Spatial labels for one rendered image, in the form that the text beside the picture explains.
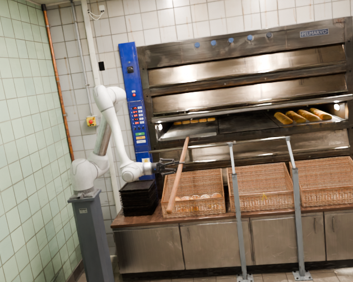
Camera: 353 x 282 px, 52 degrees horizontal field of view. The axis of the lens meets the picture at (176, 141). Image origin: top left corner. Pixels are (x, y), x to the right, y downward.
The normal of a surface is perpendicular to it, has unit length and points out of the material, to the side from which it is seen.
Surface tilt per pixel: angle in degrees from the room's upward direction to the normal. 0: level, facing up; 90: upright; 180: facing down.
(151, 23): 90
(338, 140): 70
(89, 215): 90
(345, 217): 90
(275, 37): 90
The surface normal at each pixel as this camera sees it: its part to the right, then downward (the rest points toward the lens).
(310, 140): -0.14, -0.15
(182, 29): -0.10, 0.20
